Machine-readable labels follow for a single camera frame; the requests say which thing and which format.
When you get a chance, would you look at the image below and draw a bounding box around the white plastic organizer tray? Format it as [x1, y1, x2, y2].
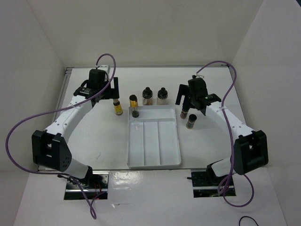
[127, 105, 182, 170]

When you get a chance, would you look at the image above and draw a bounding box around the black cable on floor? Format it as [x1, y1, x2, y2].
[239, 216, 259, 226]

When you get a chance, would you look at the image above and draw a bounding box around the gold capped glass grinder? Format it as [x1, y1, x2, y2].
[129, 95, 139, 118]

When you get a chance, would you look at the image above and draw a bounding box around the black top shaker white spice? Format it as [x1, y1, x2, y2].
[157, 87, 168, 105]

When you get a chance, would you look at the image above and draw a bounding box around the aluminium table edge rail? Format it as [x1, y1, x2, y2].
[37, 67, 73, 171]

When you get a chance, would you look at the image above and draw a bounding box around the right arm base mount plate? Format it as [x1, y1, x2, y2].
[187, 169, 226, 198]

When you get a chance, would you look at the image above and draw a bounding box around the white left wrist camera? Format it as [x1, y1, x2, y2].
[96, 65, 111, 74]

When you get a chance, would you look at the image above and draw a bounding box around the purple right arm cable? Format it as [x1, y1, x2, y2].
[196, 60, 255, 208]

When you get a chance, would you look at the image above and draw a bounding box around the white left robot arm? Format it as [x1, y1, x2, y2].
[32, 65, 119, 188]

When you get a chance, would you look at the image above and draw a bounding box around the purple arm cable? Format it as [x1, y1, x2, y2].
[5, 53, 117, 220]
[196, 60, 255, 208]

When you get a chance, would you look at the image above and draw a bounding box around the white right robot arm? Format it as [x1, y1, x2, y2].
[175, 76, 269, 185]

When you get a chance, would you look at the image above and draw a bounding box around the yellow oil bottle tan cap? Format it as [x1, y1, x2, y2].
[113, 99, 123, 115]

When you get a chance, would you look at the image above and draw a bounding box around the black top shaker brown spice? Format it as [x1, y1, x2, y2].
[142, 87, 153, 105]

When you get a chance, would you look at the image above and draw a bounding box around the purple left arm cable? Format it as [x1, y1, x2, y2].
[5, 53, 117, 220]

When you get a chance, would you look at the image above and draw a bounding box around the black cap spice jar front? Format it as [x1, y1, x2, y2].
[186, 114, 197, 129]

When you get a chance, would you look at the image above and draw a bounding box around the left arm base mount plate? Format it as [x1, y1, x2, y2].
[64, 171, 109, 200]

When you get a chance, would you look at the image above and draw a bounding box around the black cap spice jar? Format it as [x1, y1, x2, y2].
[180, 105, 190, 119]
[186, 114, 197, 129]

